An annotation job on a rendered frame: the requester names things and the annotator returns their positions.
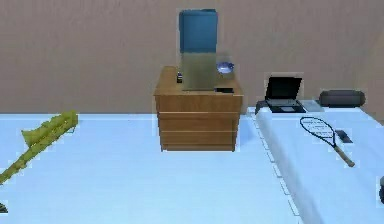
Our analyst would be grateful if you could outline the blue and grey box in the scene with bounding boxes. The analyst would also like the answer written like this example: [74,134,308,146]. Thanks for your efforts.
[178,8,219,92]

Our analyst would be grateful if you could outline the white bed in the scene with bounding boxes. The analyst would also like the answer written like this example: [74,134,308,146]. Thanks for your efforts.
[247,99,384,224]

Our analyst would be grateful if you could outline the dark grey flat phone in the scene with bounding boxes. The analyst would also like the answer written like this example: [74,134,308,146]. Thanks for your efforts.
[335,129,354,144]

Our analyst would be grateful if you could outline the blue bowl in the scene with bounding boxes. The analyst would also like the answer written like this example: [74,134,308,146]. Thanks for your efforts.
[216,61,235,75]

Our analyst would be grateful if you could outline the dark round object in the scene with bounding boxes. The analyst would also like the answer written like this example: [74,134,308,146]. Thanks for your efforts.
[378,176,384,205]

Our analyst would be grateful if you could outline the black laptop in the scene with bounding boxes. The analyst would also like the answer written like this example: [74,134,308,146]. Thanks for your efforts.
[264,76,307,114]

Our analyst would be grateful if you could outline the black tennis racket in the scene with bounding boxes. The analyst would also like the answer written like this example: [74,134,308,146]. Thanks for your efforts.
[299,116,356,168]

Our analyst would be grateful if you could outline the brown wooden chest of drawers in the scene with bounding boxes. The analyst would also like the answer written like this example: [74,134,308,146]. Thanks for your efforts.
[153,65,244,153]

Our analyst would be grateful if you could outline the dark grey pillow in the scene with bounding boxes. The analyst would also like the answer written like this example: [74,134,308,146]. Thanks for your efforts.
[318,89,367,108]

